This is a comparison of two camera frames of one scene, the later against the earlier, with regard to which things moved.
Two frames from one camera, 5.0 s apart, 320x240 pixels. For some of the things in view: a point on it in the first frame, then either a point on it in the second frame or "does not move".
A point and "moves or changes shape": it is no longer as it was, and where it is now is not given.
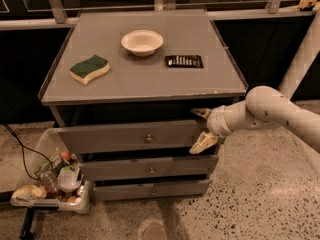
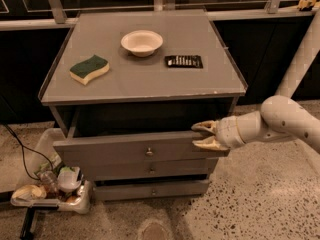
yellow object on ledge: [306, 3] does not move
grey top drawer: [129, 137] moves or changes shape
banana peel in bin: [30, 191] does not move
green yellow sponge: [82, 72] does not move
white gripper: [216, 122] -> [227, 132]
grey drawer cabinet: [121, 89] does not move
